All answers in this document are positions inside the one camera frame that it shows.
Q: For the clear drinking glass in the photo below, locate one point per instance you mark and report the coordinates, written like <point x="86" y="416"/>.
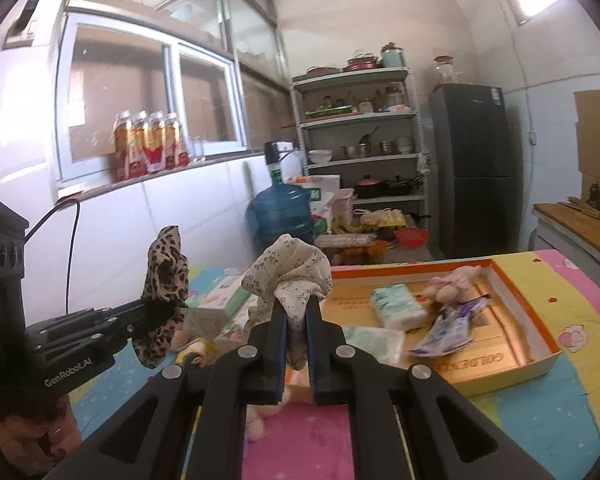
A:
<point x="195" y="149"/>
<point x="202" y="148"/>

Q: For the white metal shelf rack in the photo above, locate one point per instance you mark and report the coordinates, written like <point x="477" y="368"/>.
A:
<point x="355" y="117"/>

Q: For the dark grey refrigerator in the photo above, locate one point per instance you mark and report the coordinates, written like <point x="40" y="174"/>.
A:
<point x="475" y="160"/>

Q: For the egg tray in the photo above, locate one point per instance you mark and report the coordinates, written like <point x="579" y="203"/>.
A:
<point x="382" y="219"/>

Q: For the wooden cutting board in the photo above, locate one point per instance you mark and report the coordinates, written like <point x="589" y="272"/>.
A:
<point x="580" y="225"/>

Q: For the black water pump dispenser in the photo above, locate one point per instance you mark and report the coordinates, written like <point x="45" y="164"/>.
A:
<point x="272" y="155"/>

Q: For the hanging rag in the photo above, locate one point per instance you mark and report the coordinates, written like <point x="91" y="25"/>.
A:
<point x="422" y="162"/>

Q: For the grey kitchen counter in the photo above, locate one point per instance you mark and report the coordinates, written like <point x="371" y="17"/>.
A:
<point x="550" y="240"/>

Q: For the black pot red lid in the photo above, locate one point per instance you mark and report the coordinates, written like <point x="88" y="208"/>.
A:
<point x="367" y="187"/>

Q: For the bunch of bananas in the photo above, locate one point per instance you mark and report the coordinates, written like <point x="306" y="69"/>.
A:
<point x="347" y="228"/>

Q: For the cream floral scrunchie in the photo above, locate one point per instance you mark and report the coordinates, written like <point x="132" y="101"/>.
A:
<point x="290" y="270"/>

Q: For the large glass jar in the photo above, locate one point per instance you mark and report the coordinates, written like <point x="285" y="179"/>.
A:
<point x="445" y="67"/>

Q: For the red cooking pot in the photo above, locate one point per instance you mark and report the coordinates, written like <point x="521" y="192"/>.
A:
<point x="362" y="62"/>

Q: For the green tray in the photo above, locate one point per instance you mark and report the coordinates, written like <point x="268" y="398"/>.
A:
<point x="330" y="110"/>

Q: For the steel cups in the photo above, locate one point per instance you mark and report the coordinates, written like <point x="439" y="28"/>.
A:
<point x="386" y="147"/>

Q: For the steel pot with ladle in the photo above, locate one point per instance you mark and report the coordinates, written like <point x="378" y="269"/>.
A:
<point x="357" y="149"/>

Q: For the person's left hand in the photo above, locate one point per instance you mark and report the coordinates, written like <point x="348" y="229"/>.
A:
<point x="20" y="437"/>

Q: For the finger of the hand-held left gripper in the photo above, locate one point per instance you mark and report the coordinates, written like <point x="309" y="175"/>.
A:
<point x="80" y="319"/>
<point x="110" y="335"/>

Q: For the stacked white bowls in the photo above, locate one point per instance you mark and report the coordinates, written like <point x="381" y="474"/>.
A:
<point x="320" y="155"/>

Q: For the stack of small bowls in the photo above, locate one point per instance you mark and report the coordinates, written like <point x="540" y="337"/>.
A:
<point x="404" y="145"/>

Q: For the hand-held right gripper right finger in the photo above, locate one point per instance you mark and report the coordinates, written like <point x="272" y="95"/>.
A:
<point x="325" y="360"/>

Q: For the black wok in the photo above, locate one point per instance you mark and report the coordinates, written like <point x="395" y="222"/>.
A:
<point x="402" y="186"/>

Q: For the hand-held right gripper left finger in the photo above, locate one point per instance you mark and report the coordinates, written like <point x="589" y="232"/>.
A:
<point x="260" y="360"/>

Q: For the jar of orange preserve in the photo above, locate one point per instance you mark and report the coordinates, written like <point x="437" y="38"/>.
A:
<point x="378" y="251"/>
<point x="357" y="256"/>

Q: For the wall socket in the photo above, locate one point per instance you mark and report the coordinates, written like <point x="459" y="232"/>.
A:
<point x="532" y="137"/>

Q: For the teal storage jar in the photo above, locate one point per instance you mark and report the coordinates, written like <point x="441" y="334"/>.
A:
<point x="394" y="55"/>

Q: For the leopard print scrunchie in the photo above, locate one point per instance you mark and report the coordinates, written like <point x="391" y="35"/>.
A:
<point x="162" y="270"/>

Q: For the small white jar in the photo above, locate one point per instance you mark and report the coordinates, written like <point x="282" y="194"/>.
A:
<point x="365" y="106"/>

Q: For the floral tissue box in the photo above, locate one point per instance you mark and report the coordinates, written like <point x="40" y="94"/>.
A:
<point x="235" y="332"/>

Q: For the purple white wipes packet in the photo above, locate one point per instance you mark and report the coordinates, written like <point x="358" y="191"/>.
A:
<point x="450" y="327"/>

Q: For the dried noodle packet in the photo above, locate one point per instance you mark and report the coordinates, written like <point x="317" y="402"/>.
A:
<point x="342" y="240"/>

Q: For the pale pink soft toy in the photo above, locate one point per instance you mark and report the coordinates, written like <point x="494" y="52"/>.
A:
<point x="182" y="337"/>

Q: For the red colander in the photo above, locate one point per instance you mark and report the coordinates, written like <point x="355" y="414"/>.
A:
<point x="412" y="236"/>

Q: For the green white tissue pack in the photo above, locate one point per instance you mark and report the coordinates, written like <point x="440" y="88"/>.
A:
<point x="397" y="302"/>
<point x="375" y="342"/>

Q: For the cream plush toy pink bow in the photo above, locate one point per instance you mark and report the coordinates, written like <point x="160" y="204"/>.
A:
<point x="452" y="280"/>

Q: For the orange gold cardboard box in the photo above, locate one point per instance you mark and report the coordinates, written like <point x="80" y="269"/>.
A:
<point x="510" y="285"/>

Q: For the red-lidded clear jar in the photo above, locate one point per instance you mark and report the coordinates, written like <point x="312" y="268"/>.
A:
<point x="392" y="97"/>

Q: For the pale pink plastic container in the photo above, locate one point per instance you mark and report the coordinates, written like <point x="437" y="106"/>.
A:
<point x="342" y="207"/>

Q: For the white sliding window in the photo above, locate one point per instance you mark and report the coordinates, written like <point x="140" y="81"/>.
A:
<point x="175" y="100"/>

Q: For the red flat lid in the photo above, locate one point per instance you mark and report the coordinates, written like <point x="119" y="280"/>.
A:
<point x="322" y="69"/>

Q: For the colourful printed blanket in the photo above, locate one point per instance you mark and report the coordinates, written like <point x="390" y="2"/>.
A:
<point x="555" y="410"/>

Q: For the white flour bag green label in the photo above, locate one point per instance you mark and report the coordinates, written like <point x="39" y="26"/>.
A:
<point x="320" y="195"/>

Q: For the green white mask box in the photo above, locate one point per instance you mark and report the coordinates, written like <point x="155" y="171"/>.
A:
<point x="215" y="300"/>

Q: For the blue water jug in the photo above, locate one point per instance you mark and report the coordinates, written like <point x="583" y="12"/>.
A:
<point x="280" y="215"/>

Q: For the cardboard sheet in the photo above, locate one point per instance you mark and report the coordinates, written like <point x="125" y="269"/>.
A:
<point x="597" y="135"/>

